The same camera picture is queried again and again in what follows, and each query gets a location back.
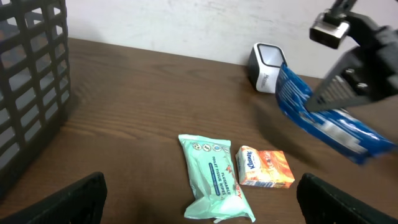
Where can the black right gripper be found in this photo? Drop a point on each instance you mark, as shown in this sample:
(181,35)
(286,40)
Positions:
(362,73)

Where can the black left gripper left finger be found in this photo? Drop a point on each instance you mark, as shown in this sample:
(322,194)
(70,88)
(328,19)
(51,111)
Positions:
(80,202)

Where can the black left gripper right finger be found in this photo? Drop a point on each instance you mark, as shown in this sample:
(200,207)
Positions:
(321,202)

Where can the orange snack packet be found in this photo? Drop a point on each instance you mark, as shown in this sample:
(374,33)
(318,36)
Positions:
(268,169)

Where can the blue Oreo cookie pack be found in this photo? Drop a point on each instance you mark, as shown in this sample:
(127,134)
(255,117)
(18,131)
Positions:
(336,128)

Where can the light blue wipes pack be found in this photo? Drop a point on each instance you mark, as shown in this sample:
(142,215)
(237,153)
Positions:
(212,180)

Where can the white barcode scanner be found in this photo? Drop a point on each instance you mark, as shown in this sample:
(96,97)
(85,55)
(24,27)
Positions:
(264,63)

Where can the grey plastic mesh basket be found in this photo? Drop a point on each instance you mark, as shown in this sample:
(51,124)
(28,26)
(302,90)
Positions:
(35,81)

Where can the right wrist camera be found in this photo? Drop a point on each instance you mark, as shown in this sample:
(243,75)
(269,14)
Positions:
(328,34)

